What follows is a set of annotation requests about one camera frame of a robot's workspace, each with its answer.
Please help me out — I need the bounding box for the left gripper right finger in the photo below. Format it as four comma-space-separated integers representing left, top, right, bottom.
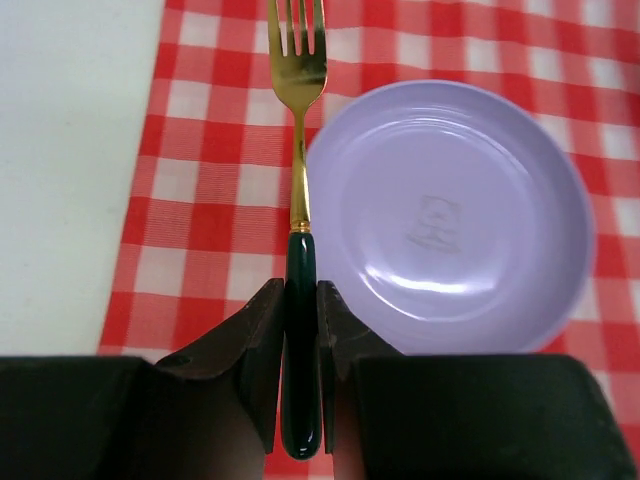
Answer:
317, 281, 639, 479

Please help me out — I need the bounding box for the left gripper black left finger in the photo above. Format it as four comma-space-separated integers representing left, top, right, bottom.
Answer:
1, 279, 284, 479

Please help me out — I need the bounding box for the red white checkered cloth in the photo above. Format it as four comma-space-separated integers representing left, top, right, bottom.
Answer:
99, 1, 639, 451

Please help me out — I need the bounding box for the lilac round plate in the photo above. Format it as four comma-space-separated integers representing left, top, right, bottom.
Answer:
307, 80, 595, 355

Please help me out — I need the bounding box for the gold fork dark handle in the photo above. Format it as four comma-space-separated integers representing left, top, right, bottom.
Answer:
267, 1, 327, 461

